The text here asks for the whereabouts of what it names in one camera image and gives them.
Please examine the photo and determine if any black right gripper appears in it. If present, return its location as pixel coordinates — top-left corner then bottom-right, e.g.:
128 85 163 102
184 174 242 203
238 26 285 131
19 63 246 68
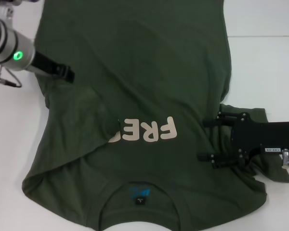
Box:
197 111 289 171

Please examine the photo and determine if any dark green FREE t-shirt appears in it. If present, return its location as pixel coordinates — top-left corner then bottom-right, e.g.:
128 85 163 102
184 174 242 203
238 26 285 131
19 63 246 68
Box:
21 0 289 231

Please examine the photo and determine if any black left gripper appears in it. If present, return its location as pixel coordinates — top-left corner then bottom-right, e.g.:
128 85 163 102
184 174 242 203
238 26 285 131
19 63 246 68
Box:
26 51 76 83

